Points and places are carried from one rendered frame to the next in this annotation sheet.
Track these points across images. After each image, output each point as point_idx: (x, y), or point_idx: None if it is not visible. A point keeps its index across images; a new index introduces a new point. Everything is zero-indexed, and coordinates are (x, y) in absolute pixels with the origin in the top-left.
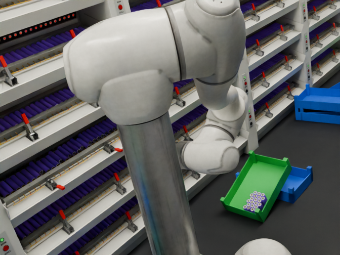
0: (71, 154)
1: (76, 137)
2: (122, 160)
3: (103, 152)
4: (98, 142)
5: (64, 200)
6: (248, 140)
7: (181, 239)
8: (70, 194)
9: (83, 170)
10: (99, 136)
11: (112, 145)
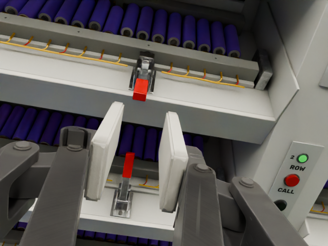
0: (51, 18)
1: (122, 8)
2: (200, 148)
3: (124, 73)
4: (133, 41)
5: (10, 117)
6: None
7: None
8: (36, 117)
9: (11, 67)
10: (166, 41)
11: (152, 72)
